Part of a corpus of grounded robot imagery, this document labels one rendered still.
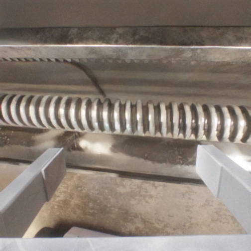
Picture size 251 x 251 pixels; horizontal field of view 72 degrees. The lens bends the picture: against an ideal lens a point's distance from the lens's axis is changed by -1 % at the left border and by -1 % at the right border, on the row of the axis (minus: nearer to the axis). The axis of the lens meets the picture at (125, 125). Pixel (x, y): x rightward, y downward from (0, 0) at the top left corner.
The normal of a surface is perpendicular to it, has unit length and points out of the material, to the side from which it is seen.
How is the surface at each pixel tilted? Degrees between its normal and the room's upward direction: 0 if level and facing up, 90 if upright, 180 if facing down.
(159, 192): 0
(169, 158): 0
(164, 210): 0
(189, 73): 90
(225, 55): 90
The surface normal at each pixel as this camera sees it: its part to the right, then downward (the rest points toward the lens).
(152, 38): -0.13, -0.15
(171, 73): -0.09, 0.99
